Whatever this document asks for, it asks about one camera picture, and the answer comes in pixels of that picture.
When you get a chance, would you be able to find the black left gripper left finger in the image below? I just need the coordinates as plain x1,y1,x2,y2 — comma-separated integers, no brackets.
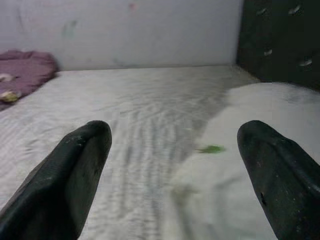
0,120,113,240

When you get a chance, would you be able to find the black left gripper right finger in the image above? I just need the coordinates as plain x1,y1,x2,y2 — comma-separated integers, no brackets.
236,120,320,240

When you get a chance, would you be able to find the white pillow with green print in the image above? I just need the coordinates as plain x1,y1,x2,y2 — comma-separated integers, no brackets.
172,81,320,240

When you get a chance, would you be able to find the white quilted mattress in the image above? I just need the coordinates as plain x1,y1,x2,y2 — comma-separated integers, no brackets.
0,65,320,240

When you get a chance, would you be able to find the purple printed bedsheet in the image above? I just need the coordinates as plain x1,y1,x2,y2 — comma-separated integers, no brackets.
0,49,60,112

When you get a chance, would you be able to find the dark tufted headboard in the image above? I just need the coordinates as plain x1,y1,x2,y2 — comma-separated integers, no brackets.
236,0,320,92

